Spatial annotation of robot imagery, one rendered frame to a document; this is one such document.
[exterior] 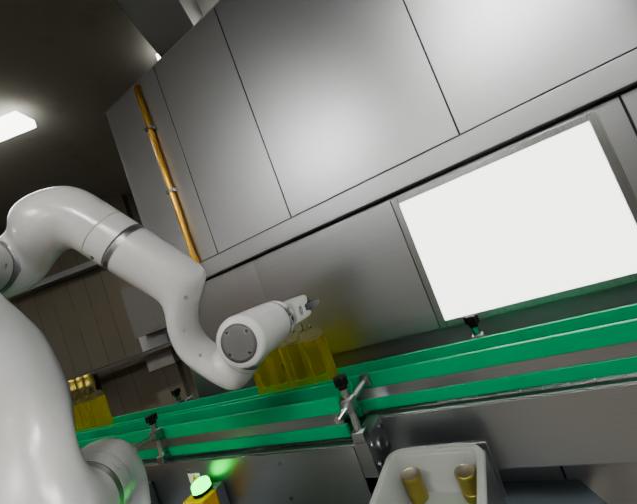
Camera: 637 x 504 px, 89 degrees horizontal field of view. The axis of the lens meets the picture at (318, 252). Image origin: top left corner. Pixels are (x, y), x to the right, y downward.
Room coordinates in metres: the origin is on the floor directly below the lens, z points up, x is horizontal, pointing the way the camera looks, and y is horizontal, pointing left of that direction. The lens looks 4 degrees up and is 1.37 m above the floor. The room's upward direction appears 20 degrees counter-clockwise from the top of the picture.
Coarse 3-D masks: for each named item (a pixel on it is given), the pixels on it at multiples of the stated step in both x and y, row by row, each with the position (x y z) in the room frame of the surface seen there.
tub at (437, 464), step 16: (416, 448) 0.63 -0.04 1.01; (432, 448) 0.61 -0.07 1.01; (448, 448) 0.60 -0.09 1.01; (464, 448) 0.59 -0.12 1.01; (480, 448) 0.57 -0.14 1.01; (384, 464) 0.62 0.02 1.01; (400, 464) 0.63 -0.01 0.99; (416, 464) 0.63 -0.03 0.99; (432, 464) 0.61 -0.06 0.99; (448, 464) 0.60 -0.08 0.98; (480, 464) 0.53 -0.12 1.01; (384, 480) 0.58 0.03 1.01; (400, 480) 0.62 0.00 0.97; (432, 480) 0.61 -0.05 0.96; (448, 480) 0.60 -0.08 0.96; (480, 480) 0.50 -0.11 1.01; (384, 496) 0.56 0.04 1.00; (400, 496) 0.60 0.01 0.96; (432, 496) 0.61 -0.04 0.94; (448, 496) 0.59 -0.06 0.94; (480, 496) 0.47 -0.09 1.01
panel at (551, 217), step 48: (576, 144) 0.65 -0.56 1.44; (432, 192) 0.77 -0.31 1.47; (480, 192) 0.73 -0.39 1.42; (528, 192) 0.69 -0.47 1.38; (576, 192) 0.66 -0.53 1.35; (432, 240) 0.79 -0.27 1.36; (480, 240) 0.75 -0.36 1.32; (528, 240) 0.71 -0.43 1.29; (576, 240) 0.67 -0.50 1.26; (624, 240) 0.64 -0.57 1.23; (480, 288) 0.76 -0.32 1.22; (528, 288) 0.72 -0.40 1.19
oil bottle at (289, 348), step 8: (296, 336) 0.83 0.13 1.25; (280, 344) 0.84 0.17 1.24; (288, 344) 0.83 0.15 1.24; (296, 344) 0.82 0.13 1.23; (288, 352) 0.83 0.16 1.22; (296, 352) 0.82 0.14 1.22; (288, 360) 0.84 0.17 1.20; (296, 360) 0.82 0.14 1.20; (288, 368) 0.84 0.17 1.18; (296, 368) 0.83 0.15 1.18; (304, 368) 0.82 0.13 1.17; (296, 376) 0.83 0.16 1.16; (304, 376) 0.82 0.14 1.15; (296, 384) 0.84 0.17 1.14; (304, 384) 0.83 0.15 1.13
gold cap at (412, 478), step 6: (408, 468) 0.63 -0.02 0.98; (414, 468) 0.62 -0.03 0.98; (402, 474) 0.62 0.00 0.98; (408, 474) 0.63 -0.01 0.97; (414, 474) 0.63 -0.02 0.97; (420, 474) 0.60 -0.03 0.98; (402, 480) 0.61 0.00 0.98; (408, 480) 0.60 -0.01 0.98; (414, 480) 0.60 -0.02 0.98; (420, 480) 0.60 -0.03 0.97; (408, 486) 0.60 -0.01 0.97; (414, 486) 0.60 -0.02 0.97; (420, 486) 0.60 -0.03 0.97; (408, 492) 0.61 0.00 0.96; (414, 492) 0.60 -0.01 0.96; (420, 492) 0.60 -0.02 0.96; (426, 492) 0.60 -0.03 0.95; (414, 498) 0.60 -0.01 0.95; (420, 498) 0.60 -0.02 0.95; (426, 498) 0.60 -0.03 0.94
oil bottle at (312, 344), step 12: (300, 336) 0.81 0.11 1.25; (312, 336) 0.79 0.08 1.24; (324, 336) 0.83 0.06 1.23; (300, 348) 0.81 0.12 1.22; (312, 348) 0.79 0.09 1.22; (324, 348) 0.81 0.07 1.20; (312, 360) 0.80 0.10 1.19; (324, 360) 0.80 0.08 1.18; (312, 372) 0.80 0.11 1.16; (324, 372) 0.79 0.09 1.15; (336, 372) 0.83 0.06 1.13
